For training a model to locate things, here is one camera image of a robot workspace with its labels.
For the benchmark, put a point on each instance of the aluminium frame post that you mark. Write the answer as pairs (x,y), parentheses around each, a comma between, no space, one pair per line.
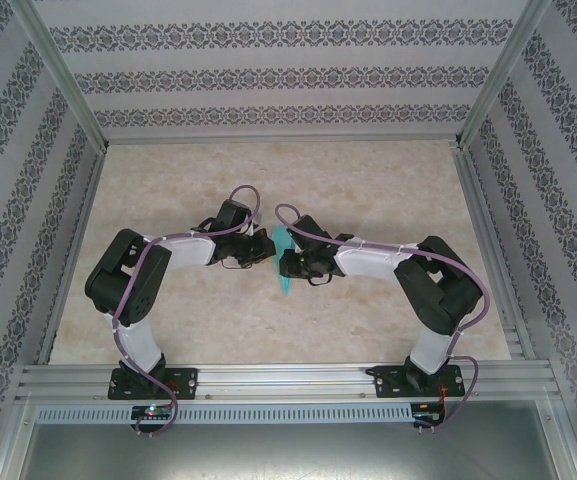
(496,75)
(68,75)

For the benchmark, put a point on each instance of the aluminium mounting rail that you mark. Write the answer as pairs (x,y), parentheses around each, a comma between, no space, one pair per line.
(288,380)

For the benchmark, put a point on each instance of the grey sheet metal panel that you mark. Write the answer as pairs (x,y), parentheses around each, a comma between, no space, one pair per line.
(288,452)

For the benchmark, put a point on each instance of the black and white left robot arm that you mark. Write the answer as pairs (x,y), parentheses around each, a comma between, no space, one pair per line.
(128,280)

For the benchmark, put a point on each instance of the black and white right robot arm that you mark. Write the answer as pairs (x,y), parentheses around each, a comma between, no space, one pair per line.
(433,285)

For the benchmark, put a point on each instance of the light blue paper sheet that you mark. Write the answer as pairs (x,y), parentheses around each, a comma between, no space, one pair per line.
(283,240)

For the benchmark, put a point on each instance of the aluminium side rail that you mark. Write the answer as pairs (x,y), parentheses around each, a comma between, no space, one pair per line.
(73,250)
(488,250)

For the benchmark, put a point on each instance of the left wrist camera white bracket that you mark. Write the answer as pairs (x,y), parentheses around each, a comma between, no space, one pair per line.
(257,229)

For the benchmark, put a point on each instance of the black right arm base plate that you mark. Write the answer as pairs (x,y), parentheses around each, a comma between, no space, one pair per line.
(390,382)

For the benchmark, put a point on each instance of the aluminium frame crossbar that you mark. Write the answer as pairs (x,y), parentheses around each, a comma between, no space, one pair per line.
(283,138)

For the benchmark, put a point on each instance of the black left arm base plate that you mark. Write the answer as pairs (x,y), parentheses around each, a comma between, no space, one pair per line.
(185,382)

